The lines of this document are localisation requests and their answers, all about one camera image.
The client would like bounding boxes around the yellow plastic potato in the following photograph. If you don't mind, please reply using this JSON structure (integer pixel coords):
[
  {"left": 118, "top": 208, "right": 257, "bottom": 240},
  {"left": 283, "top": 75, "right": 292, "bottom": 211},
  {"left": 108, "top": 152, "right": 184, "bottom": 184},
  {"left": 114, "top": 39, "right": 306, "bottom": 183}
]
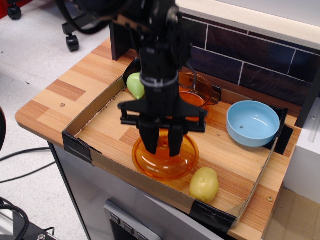
[{"left": 189, "top": 167, "right": 219, "bottom": 203}]

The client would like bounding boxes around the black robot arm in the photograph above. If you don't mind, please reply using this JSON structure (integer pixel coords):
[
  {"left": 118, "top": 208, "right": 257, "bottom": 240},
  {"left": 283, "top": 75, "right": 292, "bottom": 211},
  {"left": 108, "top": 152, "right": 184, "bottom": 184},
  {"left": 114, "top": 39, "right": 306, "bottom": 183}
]
[{"left": 56, "top": 0, "right": 207, "bottom": 157}]

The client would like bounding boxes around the black caster wheel top left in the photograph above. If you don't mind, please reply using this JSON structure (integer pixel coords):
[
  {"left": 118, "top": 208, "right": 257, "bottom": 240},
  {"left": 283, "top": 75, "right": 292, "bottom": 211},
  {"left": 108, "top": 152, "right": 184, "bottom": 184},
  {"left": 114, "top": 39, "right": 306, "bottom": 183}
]
[{"left": 7, "top": 0, "right": 22, "bottom": 20}]

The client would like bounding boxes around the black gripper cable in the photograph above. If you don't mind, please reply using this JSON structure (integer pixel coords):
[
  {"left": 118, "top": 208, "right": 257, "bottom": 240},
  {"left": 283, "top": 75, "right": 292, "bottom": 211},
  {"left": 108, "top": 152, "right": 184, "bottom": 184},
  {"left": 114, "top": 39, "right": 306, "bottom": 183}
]
[{"left": 178, "top": 62, "right": 200, "bottom": 93}]

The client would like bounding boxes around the cardboard fence with black tape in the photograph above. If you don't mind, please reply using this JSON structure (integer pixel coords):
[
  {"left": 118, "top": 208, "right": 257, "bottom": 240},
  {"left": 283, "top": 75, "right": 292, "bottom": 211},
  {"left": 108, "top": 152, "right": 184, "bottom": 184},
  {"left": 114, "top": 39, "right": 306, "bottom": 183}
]
[{"left": 61, "top": 57, "right": 295, "bottom": 230}]

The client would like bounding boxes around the grey toy oven front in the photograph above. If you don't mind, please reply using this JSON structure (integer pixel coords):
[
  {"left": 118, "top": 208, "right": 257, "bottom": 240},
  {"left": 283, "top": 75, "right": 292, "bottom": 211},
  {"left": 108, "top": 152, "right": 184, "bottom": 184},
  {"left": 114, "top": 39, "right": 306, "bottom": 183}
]
[{"left": 104, "top": 193, "right": 221, "bottom": 240}]

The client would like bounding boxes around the black braided cable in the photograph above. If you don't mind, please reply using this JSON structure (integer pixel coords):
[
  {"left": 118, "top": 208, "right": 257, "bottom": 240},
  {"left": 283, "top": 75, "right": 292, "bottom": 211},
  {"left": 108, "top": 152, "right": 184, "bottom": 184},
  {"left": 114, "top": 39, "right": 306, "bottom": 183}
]
[{"left": 0, "top": 196, "right": 36, "bottom": 240}]

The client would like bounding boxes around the light blue bowl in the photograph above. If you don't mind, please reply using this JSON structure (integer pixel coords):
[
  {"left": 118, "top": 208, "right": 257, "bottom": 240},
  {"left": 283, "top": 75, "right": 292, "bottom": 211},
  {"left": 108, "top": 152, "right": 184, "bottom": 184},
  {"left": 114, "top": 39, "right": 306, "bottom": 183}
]
[{"left": 226, "top": 100, "right": 281, "bottom": 147}]

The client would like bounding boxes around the orange transparent pot lid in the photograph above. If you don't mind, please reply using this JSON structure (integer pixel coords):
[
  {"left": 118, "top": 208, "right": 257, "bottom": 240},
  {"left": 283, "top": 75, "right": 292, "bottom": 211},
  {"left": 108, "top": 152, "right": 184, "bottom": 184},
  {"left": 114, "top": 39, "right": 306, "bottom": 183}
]
[{"left": 132, "top": 129, "right": 199, "bottom": 181}]

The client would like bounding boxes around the orange transparent pot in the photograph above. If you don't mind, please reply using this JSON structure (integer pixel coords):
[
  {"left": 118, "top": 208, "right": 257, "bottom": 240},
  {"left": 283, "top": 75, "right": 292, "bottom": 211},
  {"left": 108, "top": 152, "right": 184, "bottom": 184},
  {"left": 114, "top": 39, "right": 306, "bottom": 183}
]
[{"left": 179, "top": 72, "right": 222, "bottom": 111}]

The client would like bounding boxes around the black cable on floor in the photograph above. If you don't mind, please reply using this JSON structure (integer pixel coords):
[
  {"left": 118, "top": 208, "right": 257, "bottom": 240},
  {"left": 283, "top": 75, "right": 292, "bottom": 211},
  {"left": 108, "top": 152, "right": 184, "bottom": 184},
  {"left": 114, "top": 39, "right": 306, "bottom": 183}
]
[{"left": 0, "top": 146, "right": 56, "bottom": 184}]

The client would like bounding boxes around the green plastic pear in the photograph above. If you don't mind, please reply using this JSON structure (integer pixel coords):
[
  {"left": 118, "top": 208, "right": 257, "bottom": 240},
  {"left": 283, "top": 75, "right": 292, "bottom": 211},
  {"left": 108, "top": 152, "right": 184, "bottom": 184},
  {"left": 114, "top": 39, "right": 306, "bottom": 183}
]
[{"left": 126, "top": 72, "right": 145, "bottom": 100}]

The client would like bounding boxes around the black office chair base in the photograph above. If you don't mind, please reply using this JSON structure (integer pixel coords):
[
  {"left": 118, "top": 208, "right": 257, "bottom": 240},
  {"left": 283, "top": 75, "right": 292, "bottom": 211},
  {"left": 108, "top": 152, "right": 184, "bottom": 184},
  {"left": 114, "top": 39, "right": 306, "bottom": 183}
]
[{"left": 62, "top": 14, "right": 86, "bottom": 52}]

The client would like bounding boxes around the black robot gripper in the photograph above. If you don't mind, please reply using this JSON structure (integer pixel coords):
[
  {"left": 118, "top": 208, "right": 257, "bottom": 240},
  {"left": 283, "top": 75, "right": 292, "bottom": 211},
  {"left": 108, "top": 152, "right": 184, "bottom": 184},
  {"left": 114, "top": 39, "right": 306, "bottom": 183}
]
[{"left": 118, "top": 77, "right": 208, "bottom": 157}]

